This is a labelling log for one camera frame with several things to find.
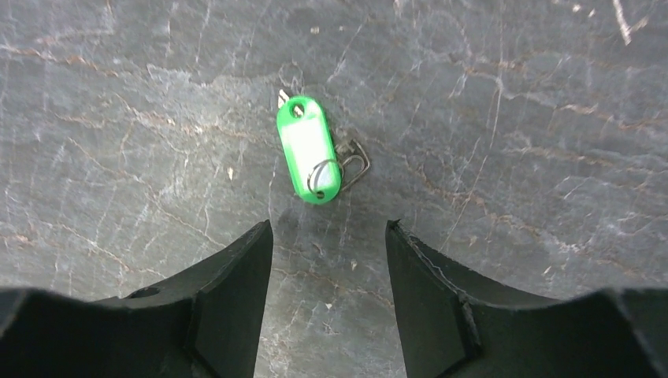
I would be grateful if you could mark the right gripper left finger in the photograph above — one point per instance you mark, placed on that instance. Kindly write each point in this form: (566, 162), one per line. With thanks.
(204, 321)

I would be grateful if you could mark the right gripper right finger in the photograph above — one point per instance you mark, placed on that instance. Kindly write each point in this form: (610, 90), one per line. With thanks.
(455, 322)

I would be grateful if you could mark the green key tag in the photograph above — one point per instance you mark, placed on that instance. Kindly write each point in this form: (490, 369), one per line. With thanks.
(308, 149)

